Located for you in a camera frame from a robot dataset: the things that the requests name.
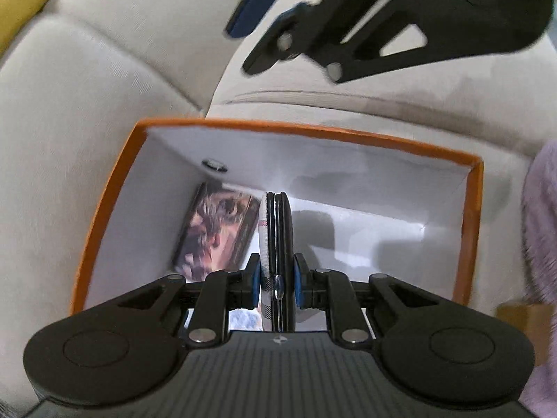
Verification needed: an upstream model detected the orange cardboard box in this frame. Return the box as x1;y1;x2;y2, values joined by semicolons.
70;117;484;318

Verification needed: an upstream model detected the round black compact case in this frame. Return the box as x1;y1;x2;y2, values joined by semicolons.
258;191;299;332

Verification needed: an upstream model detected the purple fluffy blanket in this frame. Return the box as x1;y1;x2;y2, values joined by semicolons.
518;139;557;418

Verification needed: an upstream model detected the brown cardboard piece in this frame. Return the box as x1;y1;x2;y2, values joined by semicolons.
496;302;554;366

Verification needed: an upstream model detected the printed picture card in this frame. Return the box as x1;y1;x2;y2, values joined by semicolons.
172;182;262;281

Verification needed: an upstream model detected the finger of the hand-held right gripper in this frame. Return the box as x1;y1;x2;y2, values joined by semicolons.
242;0;431;84
224;0;289;39

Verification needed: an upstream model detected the beige fabric sofa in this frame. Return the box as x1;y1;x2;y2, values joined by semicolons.
0;0;557;418

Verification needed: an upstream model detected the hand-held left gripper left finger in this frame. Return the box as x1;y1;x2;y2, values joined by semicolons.
117;253;262;344

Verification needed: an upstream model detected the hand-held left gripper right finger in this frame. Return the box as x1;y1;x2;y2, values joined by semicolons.
293;253;436;344

